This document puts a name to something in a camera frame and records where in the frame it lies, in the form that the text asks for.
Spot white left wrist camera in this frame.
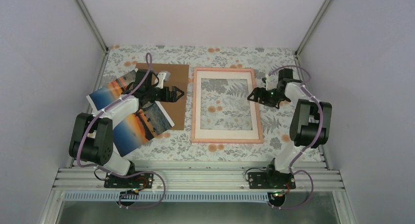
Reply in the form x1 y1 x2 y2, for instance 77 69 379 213
156 71 171 89

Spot grey slotted cable duct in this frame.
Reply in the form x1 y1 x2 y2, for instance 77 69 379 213
63 191 268 203

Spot aluminium corner post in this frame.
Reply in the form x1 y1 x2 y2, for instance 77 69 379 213
75 0 109 54
295 0 333 59

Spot aluminium corner post right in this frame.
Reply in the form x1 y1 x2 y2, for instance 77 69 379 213
295 0 333 59

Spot pink wooden picture frame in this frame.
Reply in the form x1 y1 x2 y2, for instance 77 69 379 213
191 67 265 144

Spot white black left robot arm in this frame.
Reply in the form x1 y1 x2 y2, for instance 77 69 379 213
69 69 184 187

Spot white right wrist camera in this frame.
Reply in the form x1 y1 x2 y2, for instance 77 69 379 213
264 74 274 90

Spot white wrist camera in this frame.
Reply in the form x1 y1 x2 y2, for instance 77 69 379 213
264 74 274 90
156 71 171 89

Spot sunset photo print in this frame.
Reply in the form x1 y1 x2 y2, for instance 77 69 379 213
87 69 174 157

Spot brown cardboard backing board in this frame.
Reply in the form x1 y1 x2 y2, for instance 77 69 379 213
129 63 189 130

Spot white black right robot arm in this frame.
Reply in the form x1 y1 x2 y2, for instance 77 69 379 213
247 65 332 188

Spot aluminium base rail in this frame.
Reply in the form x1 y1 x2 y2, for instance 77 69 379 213
52 161 345 192

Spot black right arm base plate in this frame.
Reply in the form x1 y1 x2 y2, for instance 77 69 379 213
248 171 296 189

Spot clear acrylic sheet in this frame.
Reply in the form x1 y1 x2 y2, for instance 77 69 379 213
200 78 253 131

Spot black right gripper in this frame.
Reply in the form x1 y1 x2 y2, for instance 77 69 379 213
248 87 288 108

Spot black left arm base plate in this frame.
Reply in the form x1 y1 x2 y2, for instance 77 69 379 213
104 173 154 189

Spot aluminium corner post left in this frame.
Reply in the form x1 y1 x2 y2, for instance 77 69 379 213
75 0 109 54

